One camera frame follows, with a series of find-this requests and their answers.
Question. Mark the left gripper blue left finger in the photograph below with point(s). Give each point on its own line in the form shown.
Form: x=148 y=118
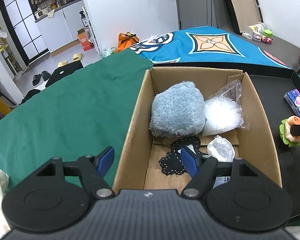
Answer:
x=93 y=169

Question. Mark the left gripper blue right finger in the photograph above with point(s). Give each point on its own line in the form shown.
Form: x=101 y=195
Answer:
x=201 y=170

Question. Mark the burger squishy toy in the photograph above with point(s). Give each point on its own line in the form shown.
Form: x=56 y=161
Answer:
x=285 y=131

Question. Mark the small clear bag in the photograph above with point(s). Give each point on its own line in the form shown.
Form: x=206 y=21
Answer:
x=221 y=149

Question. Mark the blue tissue pack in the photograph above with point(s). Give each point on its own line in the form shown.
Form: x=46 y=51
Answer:
x=293 y=99

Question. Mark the brown cardboard box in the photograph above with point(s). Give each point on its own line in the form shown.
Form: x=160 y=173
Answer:
x=138 y=167

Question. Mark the white bead bag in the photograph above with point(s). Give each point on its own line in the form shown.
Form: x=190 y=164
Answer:
x=223 y=110

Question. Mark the grey plush toy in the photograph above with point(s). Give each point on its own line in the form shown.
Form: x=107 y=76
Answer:
x=178 y=111

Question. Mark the green cloth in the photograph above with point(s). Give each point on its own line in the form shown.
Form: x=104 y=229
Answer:
x=82 y=113

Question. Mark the grey low platform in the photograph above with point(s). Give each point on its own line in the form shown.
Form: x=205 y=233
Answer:
x=281 y=51

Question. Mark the green lidded cup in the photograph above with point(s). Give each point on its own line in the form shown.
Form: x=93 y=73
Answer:
x=268 y=33

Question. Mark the black chair back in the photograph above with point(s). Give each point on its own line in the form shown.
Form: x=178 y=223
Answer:
x=63 y=71

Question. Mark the black slippers pair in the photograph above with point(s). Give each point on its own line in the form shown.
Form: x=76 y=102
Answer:
x=45 y=75

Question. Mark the white jar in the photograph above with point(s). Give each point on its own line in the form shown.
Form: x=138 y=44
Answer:
x=258 y=27

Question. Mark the blue patterned blanket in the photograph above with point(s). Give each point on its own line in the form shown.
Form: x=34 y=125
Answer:
x=210 y=47

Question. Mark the orange bag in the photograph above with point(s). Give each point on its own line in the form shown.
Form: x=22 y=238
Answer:
x=126 y=40

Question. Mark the orange cardboard carton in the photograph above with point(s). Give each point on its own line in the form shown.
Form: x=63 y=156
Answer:
x=84 y=37

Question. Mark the framed brown board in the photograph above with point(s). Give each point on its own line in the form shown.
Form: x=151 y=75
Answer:
x=243 y=13

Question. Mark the white kitchen cabinet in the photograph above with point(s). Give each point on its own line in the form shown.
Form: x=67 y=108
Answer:
x=58 y=21

